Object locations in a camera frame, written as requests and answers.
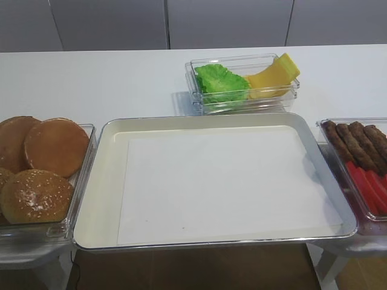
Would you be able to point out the bun bottom front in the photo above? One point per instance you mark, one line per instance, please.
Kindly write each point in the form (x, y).
(57, 145)

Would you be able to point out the green lettuce leaf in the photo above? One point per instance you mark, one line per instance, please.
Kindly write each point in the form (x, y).
(219, 85)

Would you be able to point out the clear plastic lettuce cheese bin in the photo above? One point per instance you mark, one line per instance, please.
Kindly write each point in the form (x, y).
(242, 66)

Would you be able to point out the silver metal tray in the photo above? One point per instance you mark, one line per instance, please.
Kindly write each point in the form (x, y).
(98, 222)

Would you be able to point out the white paper sheet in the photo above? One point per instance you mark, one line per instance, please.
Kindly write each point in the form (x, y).
(222, 186)

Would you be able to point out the yellow cheese slice front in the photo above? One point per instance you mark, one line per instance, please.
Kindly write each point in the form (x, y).
(268, 83)

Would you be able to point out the yellow cheese slice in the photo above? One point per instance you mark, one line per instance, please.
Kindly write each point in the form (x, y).
(268, 83)
(288, 68)

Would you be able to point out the yellow cheese slice rear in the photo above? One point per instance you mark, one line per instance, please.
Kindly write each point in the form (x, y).
(288, 68)

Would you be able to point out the brown meat patty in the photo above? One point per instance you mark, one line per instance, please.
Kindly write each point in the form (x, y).
(334, 138)
(378, 139)
(357, 130)
(361, 157)

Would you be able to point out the clear plastic bun bin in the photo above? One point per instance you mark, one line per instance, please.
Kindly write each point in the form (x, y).
(57, 231)

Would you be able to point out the sesame bun top front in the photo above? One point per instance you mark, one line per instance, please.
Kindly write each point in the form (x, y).
(36, 196)

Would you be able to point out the sesame bun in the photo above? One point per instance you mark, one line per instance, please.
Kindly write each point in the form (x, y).
(36, 196)
(5, 175)

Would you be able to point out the clear plastic meat tomato bin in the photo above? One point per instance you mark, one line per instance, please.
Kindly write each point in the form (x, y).
(365, 225)

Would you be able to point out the flat bun bottom rear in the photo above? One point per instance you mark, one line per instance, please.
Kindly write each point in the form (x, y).
(13, 132)

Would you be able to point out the red tomato slice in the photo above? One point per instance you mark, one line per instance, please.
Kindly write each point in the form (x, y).
(384, 184)
(372, 178)
(359, 187)

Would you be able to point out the sesame bun top rear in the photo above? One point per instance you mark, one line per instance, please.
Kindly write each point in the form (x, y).
(5, 175)

